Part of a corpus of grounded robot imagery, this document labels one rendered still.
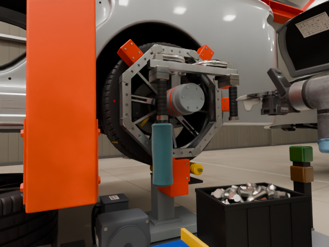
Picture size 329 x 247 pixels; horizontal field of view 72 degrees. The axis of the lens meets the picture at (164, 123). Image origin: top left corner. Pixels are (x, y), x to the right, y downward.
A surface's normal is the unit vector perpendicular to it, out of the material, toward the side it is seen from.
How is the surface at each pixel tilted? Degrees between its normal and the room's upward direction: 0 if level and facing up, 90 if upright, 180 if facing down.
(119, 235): 90
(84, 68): 90
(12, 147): 90
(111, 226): 68
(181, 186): 90
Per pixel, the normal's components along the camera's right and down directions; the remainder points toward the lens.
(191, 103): 0.41, -0.04
